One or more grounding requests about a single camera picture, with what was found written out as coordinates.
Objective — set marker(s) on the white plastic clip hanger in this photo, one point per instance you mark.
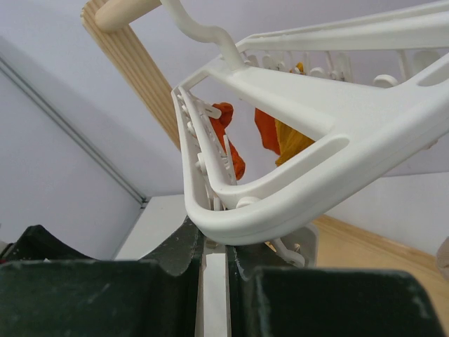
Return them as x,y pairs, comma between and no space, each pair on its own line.
332,136

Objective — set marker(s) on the yellow sock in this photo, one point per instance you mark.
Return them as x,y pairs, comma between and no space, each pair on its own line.
291,142

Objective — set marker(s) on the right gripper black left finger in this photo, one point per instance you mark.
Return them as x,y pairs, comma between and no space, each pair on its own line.
155,295

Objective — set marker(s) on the orange sock near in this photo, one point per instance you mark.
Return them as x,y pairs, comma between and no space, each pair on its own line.
267,129

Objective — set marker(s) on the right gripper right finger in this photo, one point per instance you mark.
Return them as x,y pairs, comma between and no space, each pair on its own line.
269,297

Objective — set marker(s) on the orange sock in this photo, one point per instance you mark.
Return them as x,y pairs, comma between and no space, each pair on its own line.
219,126
267,129

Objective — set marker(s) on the wooden drying rack frame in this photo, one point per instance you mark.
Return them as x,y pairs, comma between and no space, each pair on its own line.
143,42

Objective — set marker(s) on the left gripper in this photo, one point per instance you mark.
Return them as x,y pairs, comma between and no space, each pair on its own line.
37,243

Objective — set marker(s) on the aluminium corner frame post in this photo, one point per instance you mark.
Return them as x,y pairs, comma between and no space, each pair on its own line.
70,130

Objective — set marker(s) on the red and beige sock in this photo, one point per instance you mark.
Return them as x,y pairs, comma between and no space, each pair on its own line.
442,258

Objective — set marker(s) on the orange sock far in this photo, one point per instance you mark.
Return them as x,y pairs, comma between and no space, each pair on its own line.
219,126

